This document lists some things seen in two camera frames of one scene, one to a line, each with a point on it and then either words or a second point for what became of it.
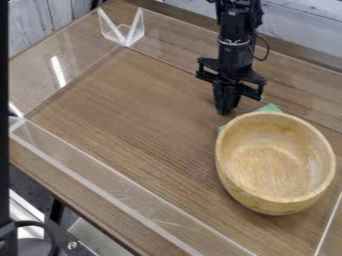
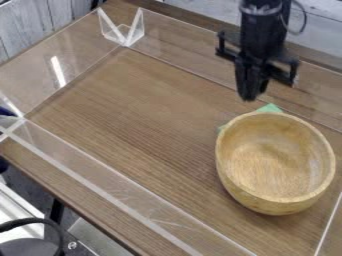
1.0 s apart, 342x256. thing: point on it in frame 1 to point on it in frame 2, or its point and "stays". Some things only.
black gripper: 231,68 to 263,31
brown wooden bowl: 275,162 stays
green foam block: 270,107 stays
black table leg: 56,213 stays
